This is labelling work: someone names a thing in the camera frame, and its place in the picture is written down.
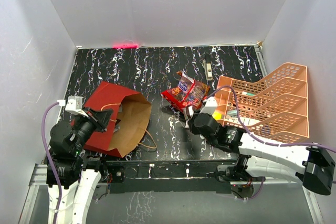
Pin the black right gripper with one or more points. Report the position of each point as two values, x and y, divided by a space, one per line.
193 129

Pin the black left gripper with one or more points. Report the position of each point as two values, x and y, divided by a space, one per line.
101 117

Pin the silver brown chocolate packet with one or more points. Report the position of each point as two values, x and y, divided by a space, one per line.
188 115

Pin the red brown paper bag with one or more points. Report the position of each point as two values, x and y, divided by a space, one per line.
128 123

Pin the red cookie snack bag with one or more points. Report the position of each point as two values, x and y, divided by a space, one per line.
189 92

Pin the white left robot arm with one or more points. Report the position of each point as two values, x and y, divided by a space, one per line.
71 179

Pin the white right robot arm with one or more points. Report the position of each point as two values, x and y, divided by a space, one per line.
258 158

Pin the yellow item in organizer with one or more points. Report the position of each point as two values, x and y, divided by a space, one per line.
217 115

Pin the beige stapler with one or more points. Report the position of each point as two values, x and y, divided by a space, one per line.
208 68

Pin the pink tape strip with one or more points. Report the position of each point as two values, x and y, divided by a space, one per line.
125 45

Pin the peach plastic file organizer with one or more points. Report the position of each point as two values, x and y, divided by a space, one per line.
275 107

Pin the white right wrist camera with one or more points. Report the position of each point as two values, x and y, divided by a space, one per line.
210 106

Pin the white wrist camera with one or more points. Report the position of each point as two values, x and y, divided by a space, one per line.
210 106
73 105

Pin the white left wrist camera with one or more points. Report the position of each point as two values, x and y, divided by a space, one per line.
73 105

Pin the black front mounting rail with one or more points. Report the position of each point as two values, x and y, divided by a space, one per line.
177 176

